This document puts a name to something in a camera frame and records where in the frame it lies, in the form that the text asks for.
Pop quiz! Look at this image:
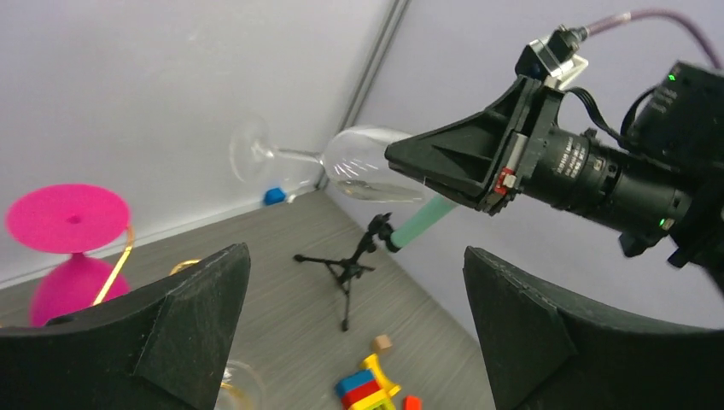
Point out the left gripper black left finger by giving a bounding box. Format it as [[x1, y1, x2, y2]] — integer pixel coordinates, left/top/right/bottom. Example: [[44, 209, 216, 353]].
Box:
[[1, 243, 250, 409]]

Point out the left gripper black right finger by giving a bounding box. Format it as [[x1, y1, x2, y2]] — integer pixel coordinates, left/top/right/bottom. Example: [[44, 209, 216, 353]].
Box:
[[464, 247, 723, 409]]

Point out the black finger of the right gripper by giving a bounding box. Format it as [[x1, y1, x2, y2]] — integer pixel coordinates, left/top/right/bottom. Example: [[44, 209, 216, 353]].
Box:
[[418, 165, 510, 211], [384, 79, 526, 181]]

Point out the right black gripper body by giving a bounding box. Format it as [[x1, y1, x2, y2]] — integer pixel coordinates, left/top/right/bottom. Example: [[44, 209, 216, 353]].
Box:
[[481, 76, 692, 238]]

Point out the clear stemless wine glass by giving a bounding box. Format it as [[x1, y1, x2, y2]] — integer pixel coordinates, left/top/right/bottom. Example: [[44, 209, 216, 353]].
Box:
[[213, 360, 266, 410]]

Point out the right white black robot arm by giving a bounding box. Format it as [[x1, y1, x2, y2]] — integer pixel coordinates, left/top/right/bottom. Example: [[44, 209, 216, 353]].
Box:
[[385, 61, 723, 284]]

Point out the pink wine glass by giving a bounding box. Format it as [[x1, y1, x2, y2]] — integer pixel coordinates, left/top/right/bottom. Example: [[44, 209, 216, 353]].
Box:
[[5, 184, 131, 327]]

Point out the mint green cylinder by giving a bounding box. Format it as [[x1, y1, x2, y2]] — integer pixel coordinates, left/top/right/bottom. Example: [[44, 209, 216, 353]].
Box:
[[386, 195, 458, 253]]

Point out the black mini tripod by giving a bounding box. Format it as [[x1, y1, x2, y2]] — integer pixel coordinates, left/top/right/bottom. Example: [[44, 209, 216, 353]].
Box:
[[293, 213, 400, 332]]

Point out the orange toy block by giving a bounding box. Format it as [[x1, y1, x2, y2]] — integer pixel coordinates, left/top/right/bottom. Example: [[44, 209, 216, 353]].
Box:
[[402, 395, 423, 410]]

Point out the small brown wooden cube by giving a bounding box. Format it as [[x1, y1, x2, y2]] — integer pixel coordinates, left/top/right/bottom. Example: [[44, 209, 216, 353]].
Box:
[[371, 334, 393, 354]]

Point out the yellow toy block window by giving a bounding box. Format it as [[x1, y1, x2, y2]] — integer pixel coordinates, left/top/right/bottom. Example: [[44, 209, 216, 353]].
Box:
[[348, 391, 396, 410]]

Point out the yellow toy brick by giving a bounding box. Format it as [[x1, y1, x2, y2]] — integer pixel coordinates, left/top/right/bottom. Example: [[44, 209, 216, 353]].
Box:
[[359, 354, 402, 398]]

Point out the blue toy brick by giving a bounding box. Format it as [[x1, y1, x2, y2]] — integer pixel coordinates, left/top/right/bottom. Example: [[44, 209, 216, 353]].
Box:
[[335, 370, 376, 398]]

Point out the small blue object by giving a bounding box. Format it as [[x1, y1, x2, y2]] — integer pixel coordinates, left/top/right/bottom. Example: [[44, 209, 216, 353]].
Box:
[[263, 187, 288, 206]]

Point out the red toy brick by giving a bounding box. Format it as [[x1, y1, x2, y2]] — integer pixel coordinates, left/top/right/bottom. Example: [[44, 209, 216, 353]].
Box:
[[341, 381, 384, 409]]

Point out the gold wire wine glass rack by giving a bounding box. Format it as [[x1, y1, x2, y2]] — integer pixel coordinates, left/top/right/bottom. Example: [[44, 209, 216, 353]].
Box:
[[90, 224, 261, 410]]

